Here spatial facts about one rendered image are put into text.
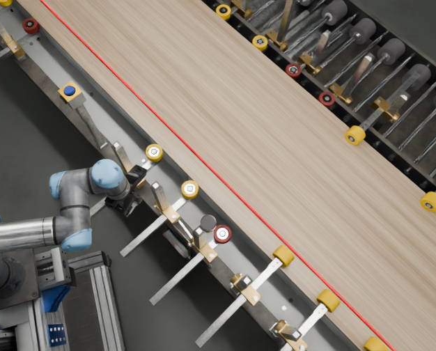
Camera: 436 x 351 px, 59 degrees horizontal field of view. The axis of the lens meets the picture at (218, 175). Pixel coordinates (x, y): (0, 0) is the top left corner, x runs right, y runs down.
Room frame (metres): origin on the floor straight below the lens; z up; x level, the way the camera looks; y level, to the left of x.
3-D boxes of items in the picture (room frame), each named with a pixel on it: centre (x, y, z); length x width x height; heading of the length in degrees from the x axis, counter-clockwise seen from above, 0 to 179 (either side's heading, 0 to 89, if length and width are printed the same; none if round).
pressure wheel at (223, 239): (0.33, -0.04, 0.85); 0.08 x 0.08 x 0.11
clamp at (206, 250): (0.27, 0.03, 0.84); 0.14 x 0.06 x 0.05; 49
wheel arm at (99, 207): (0.54, 0.44, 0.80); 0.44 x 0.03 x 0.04; 139
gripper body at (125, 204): (0.32, 0.30, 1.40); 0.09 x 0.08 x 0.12; 159
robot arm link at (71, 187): (0.28, 0.39, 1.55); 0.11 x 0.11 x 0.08; 15
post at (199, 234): (0.29, 0.05, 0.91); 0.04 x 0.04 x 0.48; 49
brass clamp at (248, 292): (0.11, -0.16, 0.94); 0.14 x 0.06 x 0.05; 49
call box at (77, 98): (0.78, 0.62, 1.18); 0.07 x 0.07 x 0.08; 49
